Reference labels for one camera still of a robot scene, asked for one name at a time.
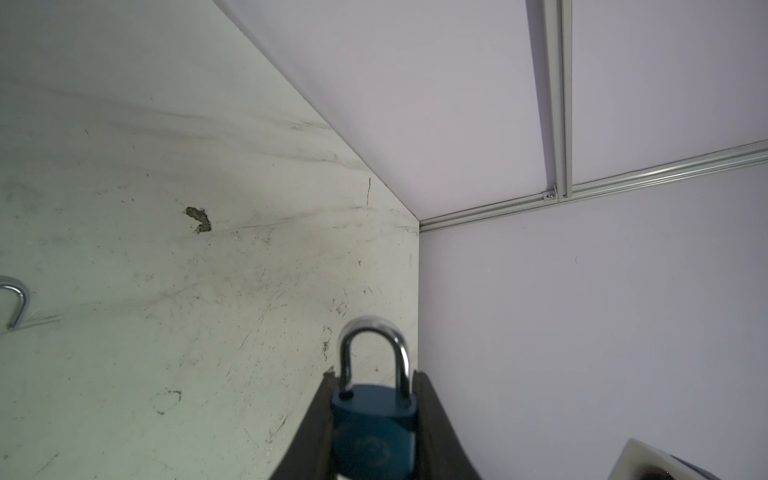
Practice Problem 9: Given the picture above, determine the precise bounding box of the aluminium frame corner post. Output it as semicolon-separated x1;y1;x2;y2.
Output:
543;0;573;201

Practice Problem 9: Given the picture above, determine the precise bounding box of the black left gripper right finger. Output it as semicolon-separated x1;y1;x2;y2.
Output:
412;371;481;480

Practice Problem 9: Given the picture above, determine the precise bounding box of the aluminium frame horizontal beam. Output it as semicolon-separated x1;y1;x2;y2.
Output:
419;140;767;233

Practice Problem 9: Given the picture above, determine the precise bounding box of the black padlock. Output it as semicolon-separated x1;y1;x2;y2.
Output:
0;276;31;331

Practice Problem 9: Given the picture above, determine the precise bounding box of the small blue padlock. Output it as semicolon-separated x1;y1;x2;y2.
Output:
331;316;418;479

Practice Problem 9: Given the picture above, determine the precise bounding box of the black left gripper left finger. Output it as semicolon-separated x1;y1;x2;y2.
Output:
270;371;338;480

